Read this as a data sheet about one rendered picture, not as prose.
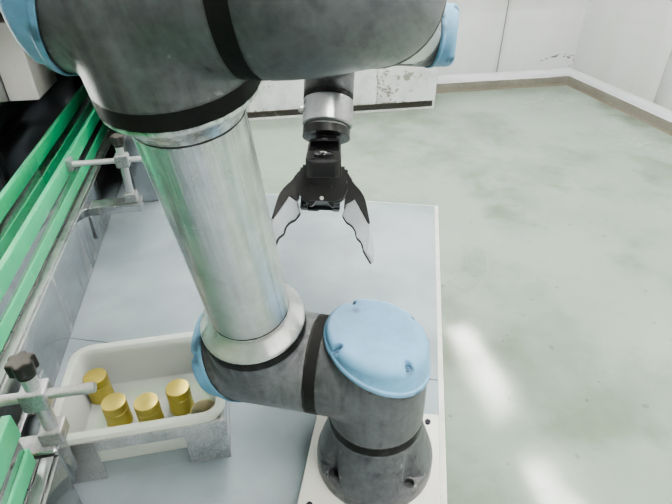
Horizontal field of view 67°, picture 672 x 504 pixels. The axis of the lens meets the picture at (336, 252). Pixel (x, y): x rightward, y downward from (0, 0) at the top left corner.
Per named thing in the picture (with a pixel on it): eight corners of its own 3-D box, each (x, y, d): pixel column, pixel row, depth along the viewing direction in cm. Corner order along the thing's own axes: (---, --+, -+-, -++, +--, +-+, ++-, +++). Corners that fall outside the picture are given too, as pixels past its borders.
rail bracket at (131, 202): (91, 228, 116) (62, 134, 104) (167, 221, 119) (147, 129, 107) (87, 239, 113) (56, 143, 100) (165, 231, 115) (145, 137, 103)
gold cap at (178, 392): (194, 395, 78) (189, 376, 75) (194, 414, 75) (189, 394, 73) (170, 399, 77) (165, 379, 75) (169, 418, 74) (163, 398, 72)
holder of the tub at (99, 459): (53, 393, 81) (37, 359, 77) (228, 368, 85) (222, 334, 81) (20, 494, 67) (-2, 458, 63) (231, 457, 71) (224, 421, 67)
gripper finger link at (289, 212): (271, 261, 77) (310, 214, 78) (266, 258, 71) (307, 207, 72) (256, 248, 77) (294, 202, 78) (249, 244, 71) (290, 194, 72)
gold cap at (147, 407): (164, 409, 76) (159, 389, 73) (163, 428, 73) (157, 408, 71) (140, 413, 75) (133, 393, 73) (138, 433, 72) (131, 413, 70)
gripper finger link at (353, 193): (377, 219, 73) (344, 169, 74) (378, 217, 72) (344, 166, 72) (350, 237, 73) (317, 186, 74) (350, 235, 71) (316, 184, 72)
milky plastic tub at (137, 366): (88, 385, 82) (72, 346, 77) (229, 365, 85) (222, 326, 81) (61, 485, 67) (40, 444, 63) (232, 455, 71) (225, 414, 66)
